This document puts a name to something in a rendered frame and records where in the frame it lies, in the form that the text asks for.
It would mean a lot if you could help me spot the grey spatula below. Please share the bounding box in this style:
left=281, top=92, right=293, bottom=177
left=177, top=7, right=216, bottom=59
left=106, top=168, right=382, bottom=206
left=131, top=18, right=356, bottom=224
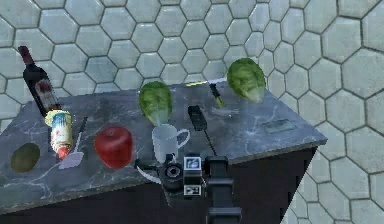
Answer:
left=58, top=116, right=89, bottom=170

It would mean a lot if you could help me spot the red apple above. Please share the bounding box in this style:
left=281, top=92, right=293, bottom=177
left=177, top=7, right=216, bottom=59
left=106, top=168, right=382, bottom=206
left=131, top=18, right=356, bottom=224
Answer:
left=93, top=125, right=135, bottom=170

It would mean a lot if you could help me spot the black and yellow handled knife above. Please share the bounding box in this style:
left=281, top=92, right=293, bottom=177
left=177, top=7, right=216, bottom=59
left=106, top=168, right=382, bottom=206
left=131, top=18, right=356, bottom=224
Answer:
left=208, top=83, right=241, bottom=120

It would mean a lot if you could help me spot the black table with marble top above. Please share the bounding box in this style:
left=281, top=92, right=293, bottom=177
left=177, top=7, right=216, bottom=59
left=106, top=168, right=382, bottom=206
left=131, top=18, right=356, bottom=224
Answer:
left=0, top=79, right=329, bottom=224

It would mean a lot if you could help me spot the olive green oval fruit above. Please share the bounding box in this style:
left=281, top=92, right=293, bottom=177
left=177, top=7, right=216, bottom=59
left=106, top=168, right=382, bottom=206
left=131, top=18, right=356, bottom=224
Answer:
left=10, top=142, right=42, bottom=174

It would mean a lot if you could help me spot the white bottle with yellow cap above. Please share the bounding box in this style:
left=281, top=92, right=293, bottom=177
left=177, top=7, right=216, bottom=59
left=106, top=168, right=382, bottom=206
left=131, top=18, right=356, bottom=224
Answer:
left=44, top=109, right=74, bottom=161

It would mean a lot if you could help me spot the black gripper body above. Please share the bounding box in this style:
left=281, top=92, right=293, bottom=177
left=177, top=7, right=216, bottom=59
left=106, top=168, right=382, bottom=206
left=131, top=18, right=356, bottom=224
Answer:
left=158, top=152, right=185, bottom=192

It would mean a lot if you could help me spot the black flat-headed utensil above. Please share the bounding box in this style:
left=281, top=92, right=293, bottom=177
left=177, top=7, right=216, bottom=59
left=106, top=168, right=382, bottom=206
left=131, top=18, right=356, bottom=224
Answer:
left=187, top=105, right=219, bottom=157

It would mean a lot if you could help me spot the dark red wine bottle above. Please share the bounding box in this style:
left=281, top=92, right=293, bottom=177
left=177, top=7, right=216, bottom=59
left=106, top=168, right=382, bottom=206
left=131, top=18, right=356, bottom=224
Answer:
left=17, top=45, right=63, bottom=119

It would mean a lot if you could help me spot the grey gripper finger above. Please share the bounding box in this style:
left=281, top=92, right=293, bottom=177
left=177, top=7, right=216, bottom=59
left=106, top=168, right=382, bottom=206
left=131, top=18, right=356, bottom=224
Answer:
left=133, top=158, right=167, bottom=170
left=136, top=165, right=164, bottom=185

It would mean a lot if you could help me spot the thin yellow and white stick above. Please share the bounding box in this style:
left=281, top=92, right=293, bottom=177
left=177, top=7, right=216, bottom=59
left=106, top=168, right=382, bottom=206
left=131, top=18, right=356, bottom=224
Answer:
left=185, top=77, right=228, bottom=88

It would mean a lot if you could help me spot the white mug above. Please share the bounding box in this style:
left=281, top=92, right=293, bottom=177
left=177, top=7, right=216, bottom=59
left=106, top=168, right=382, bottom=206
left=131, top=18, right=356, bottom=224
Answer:
left=151, top=123, right=192, bottom=165

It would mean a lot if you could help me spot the grey flat rectangular card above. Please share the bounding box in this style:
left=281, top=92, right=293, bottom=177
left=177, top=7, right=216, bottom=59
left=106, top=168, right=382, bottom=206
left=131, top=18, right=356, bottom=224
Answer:
left=261, top=118, right=297, bottom=135

